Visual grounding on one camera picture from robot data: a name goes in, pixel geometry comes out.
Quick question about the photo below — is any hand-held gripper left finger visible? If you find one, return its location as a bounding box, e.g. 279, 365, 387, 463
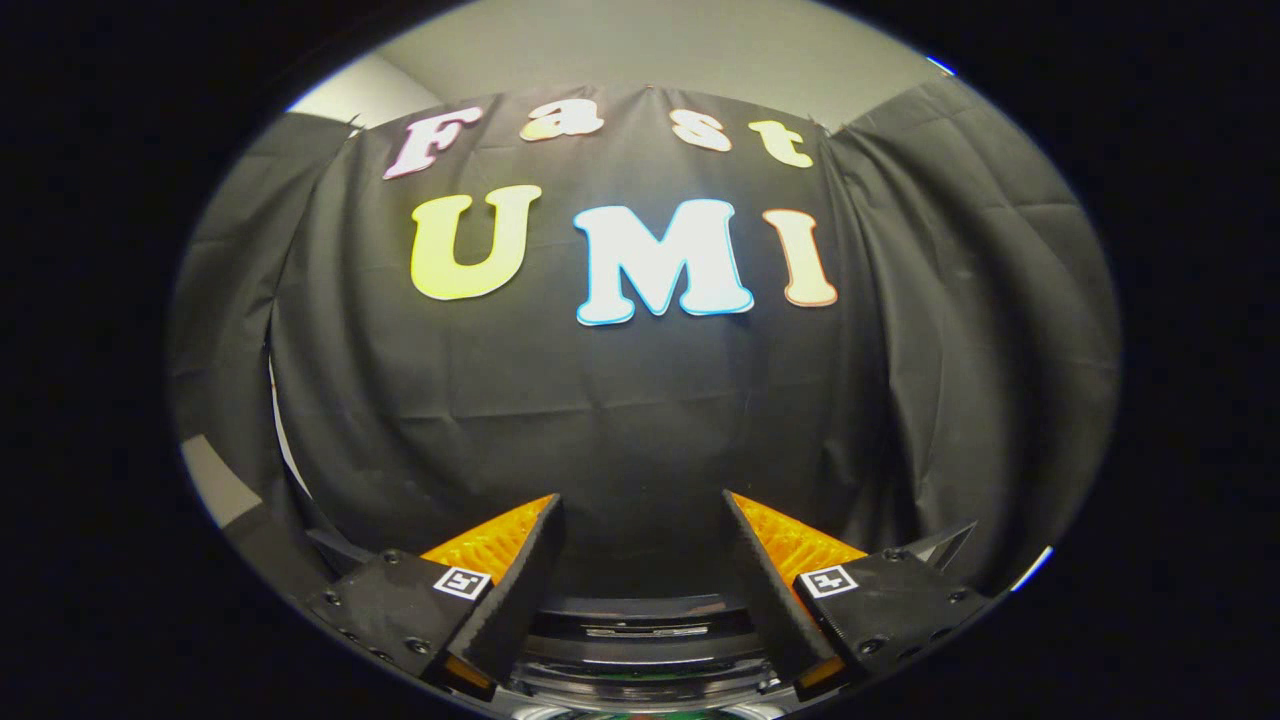
305, 493, 566, 701

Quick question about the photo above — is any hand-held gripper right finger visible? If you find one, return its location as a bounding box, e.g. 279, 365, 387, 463
720, 490, 991, 701

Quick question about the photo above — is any dark glass washing machine lid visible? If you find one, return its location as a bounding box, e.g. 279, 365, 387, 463
305, 522, 979, 701

